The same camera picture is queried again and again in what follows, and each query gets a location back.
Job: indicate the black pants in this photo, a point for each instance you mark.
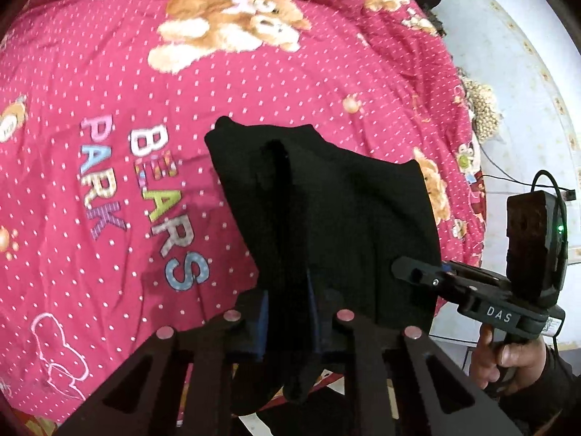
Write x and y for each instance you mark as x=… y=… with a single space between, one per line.
x=323 y=226

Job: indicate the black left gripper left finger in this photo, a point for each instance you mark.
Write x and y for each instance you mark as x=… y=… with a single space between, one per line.
x=177 y=383

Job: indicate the pink bear print quilt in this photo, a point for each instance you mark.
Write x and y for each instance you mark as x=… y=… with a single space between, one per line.
x=113 y=221

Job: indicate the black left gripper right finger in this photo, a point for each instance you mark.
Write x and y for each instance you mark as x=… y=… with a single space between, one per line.
x=397 y=380

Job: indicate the beige tasselled item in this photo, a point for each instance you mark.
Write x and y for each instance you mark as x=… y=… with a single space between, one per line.
x=483 y=107

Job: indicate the right hand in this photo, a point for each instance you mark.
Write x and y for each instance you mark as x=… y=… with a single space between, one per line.
x=527 y=360

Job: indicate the black camera box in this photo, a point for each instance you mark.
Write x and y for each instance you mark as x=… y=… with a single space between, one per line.
x=537 y=252

